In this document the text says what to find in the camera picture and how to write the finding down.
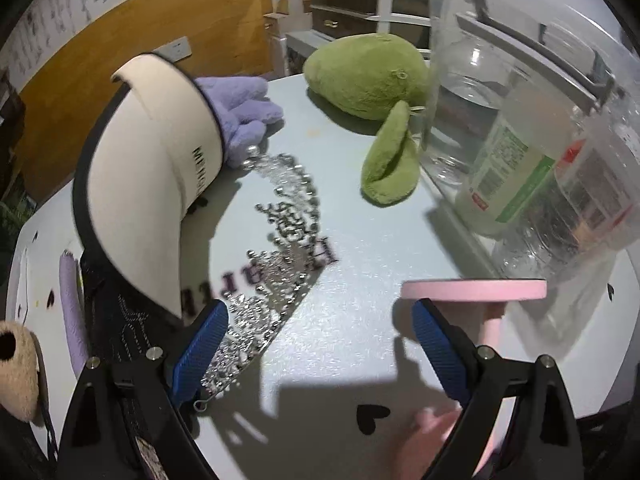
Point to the white wall outlet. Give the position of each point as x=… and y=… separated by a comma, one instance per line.
x=175, y=50

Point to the beige plush toy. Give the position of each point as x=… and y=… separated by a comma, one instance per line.
x=17, y=375

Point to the dark drawer cabinet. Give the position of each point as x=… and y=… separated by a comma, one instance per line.
x=350, y=0

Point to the pale pink hand mirror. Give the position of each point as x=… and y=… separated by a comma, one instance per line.
x=475, y=290

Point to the green label plastic bottle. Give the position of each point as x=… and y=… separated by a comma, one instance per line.
x=515, y=170

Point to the green plush toy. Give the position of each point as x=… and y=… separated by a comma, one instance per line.
x=365, y=80

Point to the clear plastic container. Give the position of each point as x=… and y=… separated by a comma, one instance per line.
x=575, y=60

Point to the grey box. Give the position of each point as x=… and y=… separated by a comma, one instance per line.
x=300, y=52

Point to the red label plastic bottle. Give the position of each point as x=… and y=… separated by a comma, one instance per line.
x=585, y=200

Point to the cream baseball cap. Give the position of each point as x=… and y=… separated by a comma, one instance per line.
x=145, y=175

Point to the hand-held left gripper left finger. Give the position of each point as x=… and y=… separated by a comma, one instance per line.
x=200, y=345

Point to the white cardboard box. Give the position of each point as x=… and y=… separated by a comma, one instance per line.
x=287, y=15

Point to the wall poster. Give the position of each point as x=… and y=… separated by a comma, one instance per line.
x=55, y=10

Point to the silver rhinestone tiara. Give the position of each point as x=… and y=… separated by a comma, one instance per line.
x=287, y=220

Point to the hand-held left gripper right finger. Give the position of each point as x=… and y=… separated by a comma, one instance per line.
x=440, y=355

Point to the purple plush strip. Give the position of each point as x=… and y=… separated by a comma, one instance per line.
x=72, y=310

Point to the purple plush glove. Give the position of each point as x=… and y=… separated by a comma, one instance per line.
x=240, y=105

